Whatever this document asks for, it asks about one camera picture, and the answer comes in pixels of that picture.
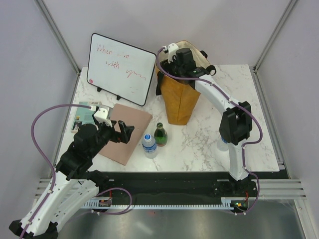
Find green glass bottle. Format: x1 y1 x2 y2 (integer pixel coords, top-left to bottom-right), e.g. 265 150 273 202
154 122 168 147

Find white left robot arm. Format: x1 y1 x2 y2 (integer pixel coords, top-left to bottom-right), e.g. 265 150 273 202
9 120 135 239

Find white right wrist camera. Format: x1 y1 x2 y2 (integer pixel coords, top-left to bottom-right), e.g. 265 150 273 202
163 43 179 63

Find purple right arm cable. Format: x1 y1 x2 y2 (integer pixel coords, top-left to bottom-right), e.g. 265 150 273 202
156 47 264 215

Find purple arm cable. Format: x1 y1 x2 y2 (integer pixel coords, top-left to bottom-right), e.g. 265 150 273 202
156 47 264 215
19 104 95 237

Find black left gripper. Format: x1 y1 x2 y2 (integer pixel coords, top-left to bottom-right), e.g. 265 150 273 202
89 119 134 157

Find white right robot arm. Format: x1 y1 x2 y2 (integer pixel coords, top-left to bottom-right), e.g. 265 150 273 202
157 44 254 196

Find clear water bottle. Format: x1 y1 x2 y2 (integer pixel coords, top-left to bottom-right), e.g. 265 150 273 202
142 133 158 159
217 136 228 152

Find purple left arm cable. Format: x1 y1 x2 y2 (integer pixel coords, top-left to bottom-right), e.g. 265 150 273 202
19 104 95 237

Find teal booklet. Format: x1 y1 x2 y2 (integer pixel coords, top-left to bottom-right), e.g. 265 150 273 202
71 101 102 133

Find white cable duct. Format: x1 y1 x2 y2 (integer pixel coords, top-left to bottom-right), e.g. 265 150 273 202
81 198 248 210

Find yellow canvas tote bag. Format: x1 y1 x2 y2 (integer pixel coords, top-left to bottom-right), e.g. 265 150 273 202
156 40 216 125

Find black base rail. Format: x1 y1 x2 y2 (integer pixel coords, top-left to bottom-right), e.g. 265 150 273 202
87 170 288 205

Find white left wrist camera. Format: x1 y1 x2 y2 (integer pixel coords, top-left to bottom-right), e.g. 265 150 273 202
90 105 113 127

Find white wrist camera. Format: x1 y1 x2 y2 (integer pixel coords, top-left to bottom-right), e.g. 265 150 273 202
163 43 179 63
90 105 113 127

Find pink notebook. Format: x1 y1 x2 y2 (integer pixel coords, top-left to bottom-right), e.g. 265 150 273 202
99 103 153 166

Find small whiteboard with writing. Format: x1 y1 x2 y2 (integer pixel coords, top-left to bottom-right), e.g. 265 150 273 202
87 33 156 106

